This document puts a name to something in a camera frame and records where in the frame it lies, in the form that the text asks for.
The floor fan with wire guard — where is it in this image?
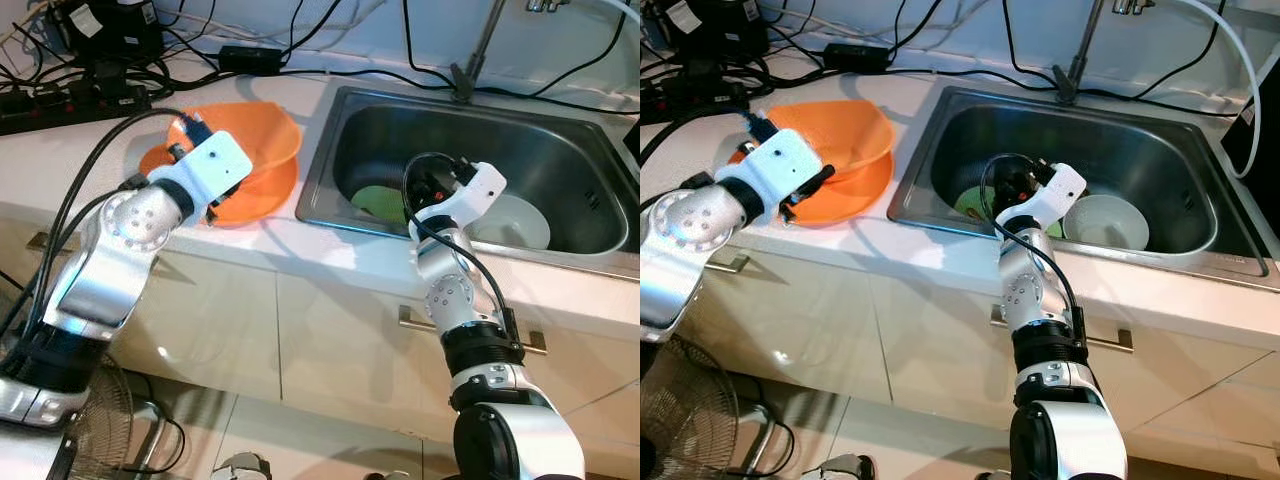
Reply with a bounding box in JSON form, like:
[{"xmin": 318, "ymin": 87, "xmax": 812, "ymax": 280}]
[
  {"xmin": 640, "ymin": 335, "xmax": 743, "ymax": 480},
  {"xmin": 62, "ymin": 350, "xmax": 138, "ymax": 480}
]

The white bowl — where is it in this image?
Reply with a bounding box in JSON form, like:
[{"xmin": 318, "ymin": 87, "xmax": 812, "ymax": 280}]
[
  {"xmin": 1060, "ymin": 192, "xmax": 1150, "ymax": 252},
  {"xmin": 465, "ymin": 192, "xmax": 552, "ymax": 252}
]

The black power strip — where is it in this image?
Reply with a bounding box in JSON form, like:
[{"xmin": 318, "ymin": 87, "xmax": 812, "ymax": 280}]
[
  {"xmin": 0, "ymin": 84, "xmax": 153, "ymax": 137},
  {"xmin": 640, "ymin": 78, "xmax": 753, "ymax": 127}
]

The black appliance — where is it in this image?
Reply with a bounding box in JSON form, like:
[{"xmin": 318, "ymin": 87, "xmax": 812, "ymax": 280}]
[{"xmin": 1220, "ymin": 72, "xmax": 1280, "ymax": 189}]

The metal faucet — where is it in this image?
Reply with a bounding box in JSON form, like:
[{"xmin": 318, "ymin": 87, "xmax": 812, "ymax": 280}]
[
  {"xmin": 1052, "ymin": 0, "xmax": 1153, "ymax": 105},
  {"xmin": 449, "ymin": 0, "xmax": 573, "ymax": 102}
]

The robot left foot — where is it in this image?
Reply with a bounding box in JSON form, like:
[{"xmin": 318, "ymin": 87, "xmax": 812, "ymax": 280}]
[
  {"xmin": 800, "ymin": 455, "xmax": 878, "ymax": 480},
  {"xmin": 212, "ymin": 452, "xmax": 274, "ymax": 480}
]

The black power adapter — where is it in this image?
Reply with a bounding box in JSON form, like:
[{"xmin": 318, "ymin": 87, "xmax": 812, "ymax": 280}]
[
  {"xmin": 217, "ymin": 44, "xmax": 285, "ymax": 75},
  {"xmin": 822, "ymin": 42, "xmax": 892, "ymax": 74}
]

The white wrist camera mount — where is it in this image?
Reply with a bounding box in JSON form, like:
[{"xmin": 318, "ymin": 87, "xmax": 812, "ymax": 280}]
[
  {"xmin": 417, "ymin": 161, "xmax": 508, "ymax": 234},
  {"xmin": 148, "ymin": 131, "xmax": 254, "ymax": 223},
  {"xmin": 1003, "ymin": 161, "xmax": 1089, "ymax": 231},
  {"xmin": 715, "ymin": 128, "xmax": 826, "ymax": 226}
]

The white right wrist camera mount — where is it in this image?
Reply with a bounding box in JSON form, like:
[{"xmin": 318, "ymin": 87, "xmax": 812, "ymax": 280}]
[
  {"xmin": 1003, "ymin": 161, "xmax": 1089, "ymax": 231},
  {"xmin": 417, "ymin": 161, "xmax": 508, "ymax": 234}
]

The black electronic device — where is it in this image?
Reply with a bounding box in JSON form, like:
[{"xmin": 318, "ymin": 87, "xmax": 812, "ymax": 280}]
[
  {"xmin": 52, "ymin": 0, "xmax": 166, "ymax": 67},
  {"xmin": 660, "ymin": 0, "xmax": 773, "ymax": 61}
]

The stainless steel sink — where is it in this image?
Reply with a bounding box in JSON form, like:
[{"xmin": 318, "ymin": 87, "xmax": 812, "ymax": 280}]
[
  {"xmin": 886, "ymin": 85, "xmax": 1273, "ymax": 280},
  {"xmin": 294, "ymin": 85, "xmax": 641, "ymax": 282}
]

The orange plastic bowl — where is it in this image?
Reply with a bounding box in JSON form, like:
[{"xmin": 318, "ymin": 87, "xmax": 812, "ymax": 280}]
[
  {"xmin": 138, "ymin": 145, "xmax": 300, "ymax": 230},
  {"xmin": 735, "ymin": 148, "xmax": 894, "ymax": 227},
  {"xmin": 765, "ymin": 98, "xmax": 896, "ymax": 199},
  {"xmin": 165, "ymin": 100, "xmax": 304, "ymax": 201}
]

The black power cable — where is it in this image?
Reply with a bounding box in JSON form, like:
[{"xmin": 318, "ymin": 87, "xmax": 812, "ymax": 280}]
[
  {"xmin": 470, "ymin": 0, "xmax": 631, "ymax": 101},
  {"xmin": 890, "ymin": 62, "xmax": 1059, "ymax": 89},
  {"xmin": 1000, "ymin": 0, "xmax": 1061, "ymax": 79},
  {"xmin": 400, "ymin": 0, "xmax": 459, "ymax": 76},
  {"xmin": 282, "ymin": 62, "xmax": 456, "ymax": 86},
  {"xmin": 1075, "ymin": 0, "xmax": 1236, "ymax": 101}
]

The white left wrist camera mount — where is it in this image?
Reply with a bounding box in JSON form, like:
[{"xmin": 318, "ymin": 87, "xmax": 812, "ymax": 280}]
[
  {"xmin": 148, "ymin": 131, "xmax": 254, "ymax": 223},
  {"xmin": 715, "ymin": 128, "xmax": 826, "ymax": 226}
]

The green plate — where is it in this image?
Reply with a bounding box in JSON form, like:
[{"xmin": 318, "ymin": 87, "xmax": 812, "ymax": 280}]
[
  {"xmin": 349, "ymin": 184, "xmax": 421, "ymax": 227},
  {"xmin": 952, "ymin": 186, "xmax": 1007, "ymax": 225}
]

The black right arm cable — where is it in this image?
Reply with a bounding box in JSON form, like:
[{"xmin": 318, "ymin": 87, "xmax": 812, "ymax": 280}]
[
  {"xmin": 402, "ymin": 150, "xmax": 523, "ymax": 351},
  {"xmin": 980, "ymin": 152, "xmax": 1091, "ymax": 351}
]

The white hose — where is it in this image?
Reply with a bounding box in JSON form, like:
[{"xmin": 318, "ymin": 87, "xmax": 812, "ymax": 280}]
[
  {"xmin": 570, "ymin": 0, "xmax": 641, "ymax": 29},
  {"xmin": 1172, "ymin": 0, "xmax": 1267, "ymax": 183}
]

